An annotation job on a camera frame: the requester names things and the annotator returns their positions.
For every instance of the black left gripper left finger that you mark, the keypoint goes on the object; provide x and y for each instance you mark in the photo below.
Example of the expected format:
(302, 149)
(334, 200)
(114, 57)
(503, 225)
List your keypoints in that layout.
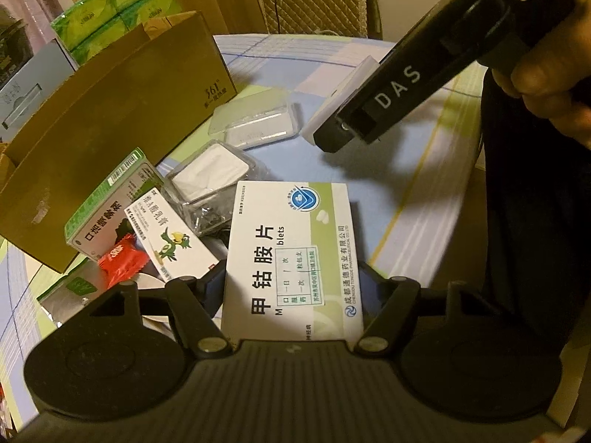
(193, 303)

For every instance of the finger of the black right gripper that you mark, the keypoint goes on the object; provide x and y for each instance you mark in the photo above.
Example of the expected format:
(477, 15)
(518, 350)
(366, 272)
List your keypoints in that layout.
(332, 135)

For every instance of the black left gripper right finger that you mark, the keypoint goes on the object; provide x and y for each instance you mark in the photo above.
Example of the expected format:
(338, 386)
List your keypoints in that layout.
(390, 313)

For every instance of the white grey plastic box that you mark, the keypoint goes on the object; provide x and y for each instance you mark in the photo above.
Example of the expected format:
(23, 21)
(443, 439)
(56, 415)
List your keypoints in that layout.
(344, 90)

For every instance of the white ointment box with dragon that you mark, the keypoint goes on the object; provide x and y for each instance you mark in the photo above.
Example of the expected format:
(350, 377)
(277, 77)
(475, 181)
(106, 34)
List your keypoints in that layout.
(174, 250)

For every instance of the clear plastic lidded case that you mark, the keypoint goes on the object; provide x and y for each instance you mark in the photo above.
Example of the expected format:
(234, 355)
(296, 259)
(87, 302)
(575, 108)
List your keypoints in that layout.
(255, 120)

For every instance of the red candy packet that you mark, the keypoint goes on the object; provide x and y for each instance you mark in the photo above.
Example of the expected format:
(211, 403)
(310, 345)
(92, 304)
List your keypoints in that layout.
(122, 261)

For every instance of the large white medicine box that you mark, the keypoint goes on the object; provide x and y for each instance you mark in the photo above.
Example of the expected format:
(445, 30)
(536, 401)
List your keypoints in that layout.
(292, 272)

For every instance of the clear box with white pad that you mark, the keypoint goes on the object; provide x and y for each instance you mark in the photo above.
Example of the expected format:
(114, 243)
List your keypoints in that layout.
(205, 185)

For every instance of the green white medicine box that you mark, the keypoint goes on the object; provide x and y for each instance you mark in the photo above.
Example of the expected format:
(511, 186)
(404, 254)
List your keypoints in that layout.
(97, 224)

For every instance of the white plastic spoon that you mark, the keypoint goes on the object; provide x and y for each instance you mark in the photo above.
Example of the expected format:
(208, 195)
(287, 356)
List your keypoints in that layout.
(146, 281)

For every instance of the silver foil pouch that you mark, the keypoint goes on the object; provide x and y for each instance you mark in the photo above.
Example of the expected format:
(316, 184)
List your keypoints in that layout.
(73, 291)

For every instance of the person's right hand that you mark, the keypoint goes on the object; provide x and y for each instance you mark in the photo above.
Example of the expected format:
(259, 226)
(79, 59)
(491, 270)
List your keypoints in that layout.
(544, 77)

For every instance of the checked tablecloth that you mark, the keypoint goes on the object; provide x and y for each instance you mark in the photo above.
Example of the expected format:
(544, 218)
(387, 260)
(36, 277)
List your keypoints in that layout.
(407, 188)

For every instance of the brown cardboard box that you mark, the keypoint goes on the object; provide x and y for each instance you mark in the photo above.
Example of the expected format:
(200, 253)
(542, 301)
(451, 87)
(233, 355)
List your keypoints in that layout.
(150, 89)

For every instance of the green tissue pack stack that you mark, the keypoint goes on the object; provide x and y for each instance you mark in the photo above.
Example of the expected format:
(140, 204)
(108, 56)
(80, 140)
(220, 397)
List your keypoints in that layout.
(89, 26)

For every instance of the light blue carton with handle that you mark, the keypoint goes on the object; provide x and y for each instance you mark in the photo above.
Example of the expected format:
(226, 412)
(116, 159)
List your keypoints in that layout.
(34, 83)

